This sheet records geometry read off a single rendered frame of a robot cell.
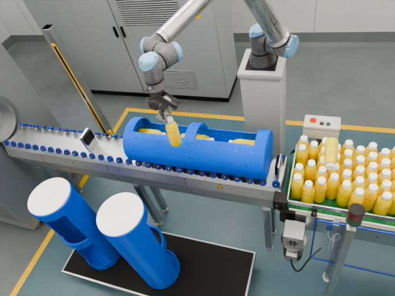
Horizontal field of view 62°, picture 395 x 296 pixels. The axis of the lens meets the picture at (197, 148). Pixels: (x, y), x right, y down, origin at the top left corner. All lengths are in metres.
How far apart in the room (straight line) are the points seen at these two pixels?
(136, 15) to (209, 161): 2.10
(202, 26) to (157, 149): 1.69
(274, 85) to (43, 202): 1.73
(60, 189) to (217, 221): 1.36
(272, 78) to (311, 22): 2.26
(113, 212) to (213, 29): 2.04
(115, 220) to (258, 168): 0.84
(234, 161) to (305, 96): 2.22
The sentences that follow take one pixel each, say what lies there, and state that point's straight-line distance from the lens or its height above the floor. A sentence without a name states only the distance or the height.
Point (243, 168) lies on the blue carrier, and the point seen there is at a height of 1.13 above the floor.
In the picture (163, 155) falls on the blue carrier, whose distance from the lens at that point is 1.94.
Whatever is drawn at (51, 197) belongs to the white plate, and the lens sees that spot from 2.23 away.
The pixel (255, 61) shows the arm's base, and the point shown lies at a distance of 2.43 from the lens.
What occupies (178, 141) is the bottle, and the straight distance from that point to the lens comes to 1.78.
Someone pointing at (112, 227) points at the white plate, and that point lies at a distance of 1.90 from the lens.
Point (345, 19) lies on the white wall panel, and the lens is 4.55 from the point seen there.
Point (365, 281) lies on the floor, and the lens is 2.77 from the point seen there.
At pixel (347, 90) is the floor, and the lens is 3.98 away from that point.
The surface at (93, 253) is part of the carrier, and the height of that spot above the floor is 0.16.
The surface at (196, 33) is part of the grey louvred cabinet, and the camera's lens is 3.38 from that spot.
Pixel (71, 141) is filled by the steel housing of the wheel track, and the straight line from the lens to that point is 2.67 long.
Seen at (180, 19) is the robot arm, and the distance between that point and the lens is 1.73.
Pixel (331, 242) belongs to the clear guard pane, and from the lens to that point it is 2.03.
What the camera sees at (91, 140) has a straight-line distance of 2.45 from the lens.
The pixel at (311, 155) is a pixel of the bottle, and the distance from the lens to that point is 1.99.
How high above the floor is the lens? 2.55
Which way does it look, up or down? 48 degrees down
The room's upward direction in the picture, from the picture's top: 17 degrees counter-clockwise
